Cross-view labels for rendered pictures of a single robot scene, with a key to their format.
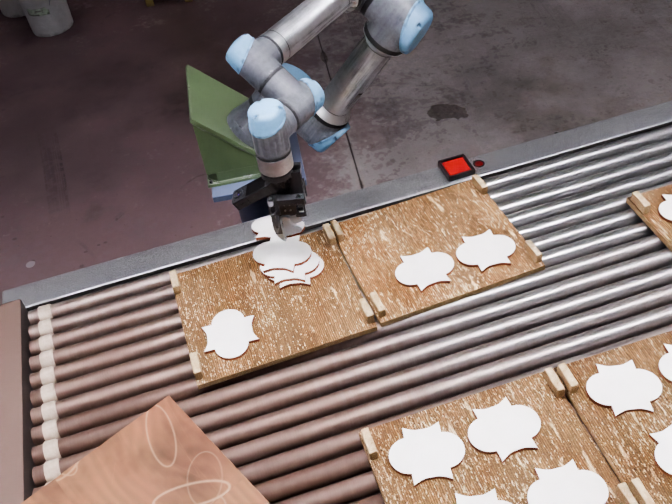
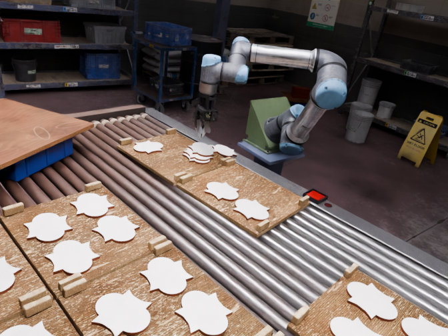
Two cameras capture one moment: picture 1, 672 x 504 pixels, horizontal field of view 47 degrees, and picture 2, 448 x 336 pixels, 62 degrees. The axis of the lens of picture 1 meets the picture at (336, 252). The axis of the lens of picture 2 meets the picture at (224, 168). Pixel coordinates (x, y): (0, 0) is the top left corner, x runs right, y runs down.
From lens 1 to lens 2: 142 cm
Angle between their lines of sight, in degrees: 45
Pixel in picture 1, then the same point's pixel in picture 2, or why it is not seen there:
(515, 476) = (83, 237)
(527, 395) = (145, 236)
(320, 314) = (173, 167)
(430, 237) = (249, 191)
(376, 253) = (224, 177)
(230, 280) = (181, 144)
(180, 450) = (65, 128)
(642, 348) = (208, 284)
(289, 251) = (204, 150)
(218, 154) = (252, 126)
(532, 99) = not seen: outside the picture
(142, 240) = not seen: hidden behind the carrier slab
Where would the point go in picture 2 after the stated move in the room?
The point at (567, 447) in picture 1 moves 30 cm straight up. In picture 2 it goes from (110, 255) to (109, 162)
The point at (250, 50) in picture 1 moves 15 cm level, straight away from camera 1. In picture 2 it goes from (238, 41) to (263, 42)
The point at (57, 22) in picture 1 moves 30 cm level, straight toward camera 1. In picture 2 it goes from (355, 137) to (346, 143)
